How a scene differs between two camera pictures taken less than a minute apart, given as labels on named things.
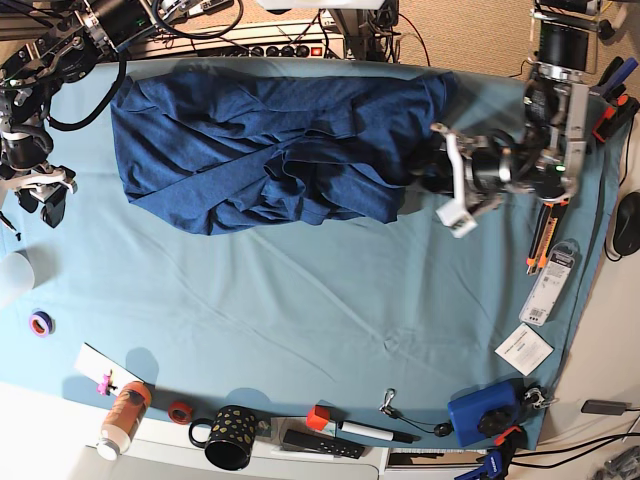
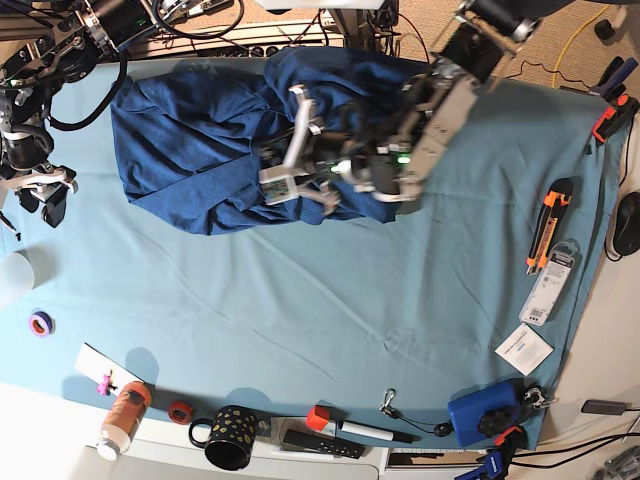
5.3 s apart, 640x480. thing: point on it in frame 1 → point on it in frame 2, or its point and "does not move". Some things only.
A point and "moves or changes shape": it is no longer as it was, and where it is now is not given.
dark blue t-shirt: x=241 y=150 moves or changes shape
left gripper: x=50 y=191 does not move
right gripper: x=450 y=169 → x=305 y=173
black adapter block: x=612 y=408 does not move
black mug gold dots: x=231 y=437 does not move
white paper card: x=524 y=349 does not move
